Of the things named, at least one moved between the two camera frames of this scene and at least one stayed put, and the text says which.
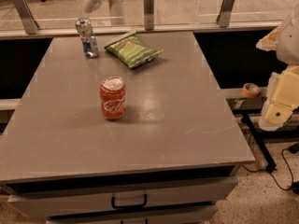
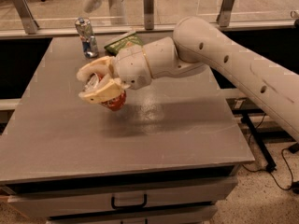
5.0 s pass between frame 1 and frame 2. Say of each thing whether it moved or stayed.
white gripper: moved
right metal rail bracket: stayed
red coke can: moved
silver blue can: stayed
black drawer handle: stayed
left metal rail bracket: stayed
